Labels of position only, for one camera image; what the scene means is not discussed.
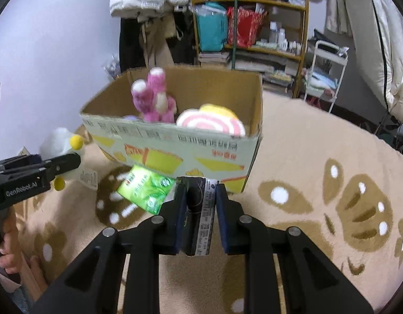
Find open cardboard box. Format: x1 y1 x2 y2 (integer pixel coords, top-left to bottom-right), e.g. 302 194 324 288
80 65 262 193

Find white fluffy pompom keychain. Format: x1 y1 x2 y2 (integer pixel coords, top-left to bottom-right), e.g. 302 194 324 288
39 128 98 191

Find plastic bag with toys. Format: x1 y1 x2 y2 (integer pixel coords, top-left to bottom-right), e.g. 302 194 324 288
103 55 121 80

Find green pole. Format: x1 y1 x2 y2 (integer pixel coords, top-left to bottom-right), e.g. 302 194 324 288
231 0 238 70

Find white rolling cart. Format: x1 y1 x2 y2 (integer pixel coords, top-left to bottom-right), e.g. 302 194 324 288
303 40 349 114

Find pink plush bear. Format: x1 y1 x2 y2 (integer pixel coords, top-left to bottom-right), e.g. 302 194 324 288
131 67 177 123

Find wooden shelf unit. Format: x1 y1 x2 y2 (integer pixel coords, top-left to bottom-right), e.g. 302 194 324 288
191 0 309 98

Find green tissue pack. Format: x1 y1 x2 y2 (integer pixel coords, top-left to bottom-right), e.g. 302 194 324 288
117 165 176 215

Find beige patterned carpet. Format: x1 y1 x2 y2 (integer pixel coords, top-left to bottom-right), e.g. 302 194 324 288
15 93 403 311

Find person's left hand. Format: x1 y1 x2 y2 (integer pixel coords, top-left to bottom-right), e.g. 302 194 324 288
0 207 48 292

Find teal bag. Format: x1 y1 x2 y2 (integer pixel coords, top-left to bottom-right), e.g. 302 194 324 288
192 2 228 53

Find black Face tissue pack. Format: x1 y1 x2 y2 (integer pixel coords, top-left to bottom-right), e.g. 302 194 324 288
175 177 218 257

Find black hanging garment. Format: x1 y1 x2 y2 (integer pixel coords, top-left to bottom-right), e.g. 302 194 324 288
119 19 146 72

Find purple haired plush doll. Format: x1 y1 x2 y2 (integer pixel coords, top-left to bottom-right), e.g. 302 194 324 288
123 115 141 121

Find pink swirl roll plush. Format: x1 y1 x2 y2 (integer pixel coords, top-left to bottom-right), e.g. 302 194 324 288
176 109 245 137

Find leaning cream mattress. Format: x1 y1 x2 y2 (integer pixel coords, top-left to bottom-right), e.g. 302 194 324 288
344 0 403 123

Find beige hanging trousers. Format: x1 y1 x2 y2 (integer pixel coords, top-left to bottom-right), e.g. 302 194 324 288
140 14 177 69

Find yellow plush toy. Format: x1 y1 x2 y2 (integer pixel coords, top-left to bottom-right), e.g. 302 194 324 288
199 104 238 119

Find stack of books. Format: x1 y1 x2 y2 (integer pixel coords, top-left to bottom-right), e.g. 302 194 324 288
198 51 230 66

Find red patterned bag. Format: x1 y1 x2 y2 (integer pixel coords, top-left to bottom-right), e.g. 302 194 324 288
227 7 267 48

